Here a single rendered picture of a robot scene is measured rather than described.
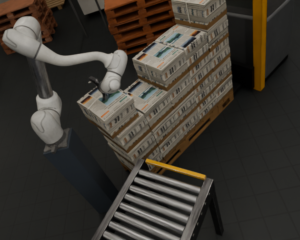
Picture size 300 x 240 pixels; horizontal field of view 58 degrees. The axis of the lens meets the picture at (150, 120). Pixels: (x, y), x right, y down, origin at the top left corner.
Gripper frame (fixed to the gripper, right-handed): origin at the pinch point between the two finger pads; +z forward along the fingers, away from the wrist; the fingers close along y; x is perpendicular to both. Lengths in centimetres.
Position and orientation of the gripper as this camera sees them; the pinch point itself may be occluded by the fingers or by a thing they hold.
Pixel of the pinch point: (95, 88)
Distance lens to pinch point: 210.8
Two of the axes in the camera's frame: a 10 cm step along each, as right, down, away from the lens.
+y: 5.5, 7.7, 3.2
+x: 6.9, -6.4, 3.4
